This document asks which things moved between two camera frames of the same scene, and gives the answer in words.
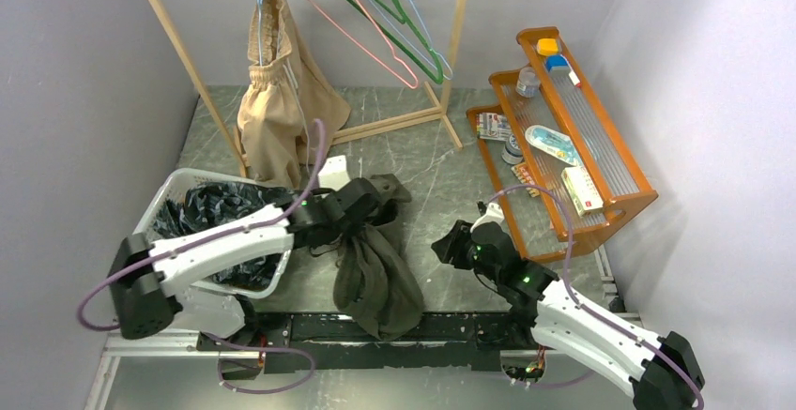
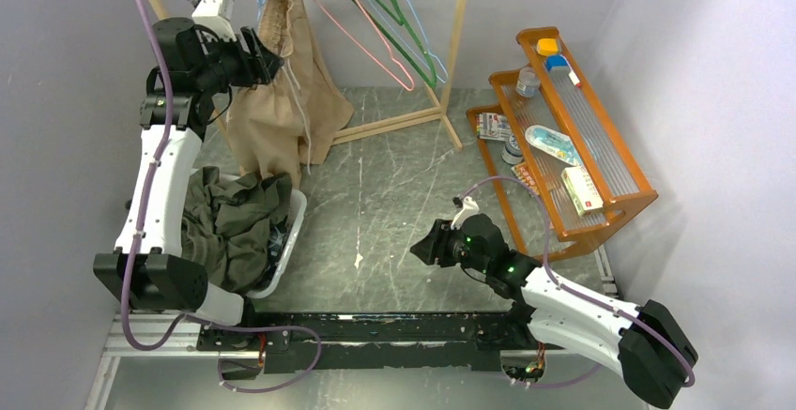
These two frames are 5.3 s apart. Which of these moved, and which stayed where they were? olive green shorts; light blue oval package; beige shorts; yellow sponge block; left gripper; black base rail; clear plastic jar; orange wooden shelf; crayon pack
Moved: olive green shorts; beige shorts; left gripper
Stayed: light blue oval package; yellow sponge block; crayon pack; clear plastic jar; orange wooden shelf; black base rail
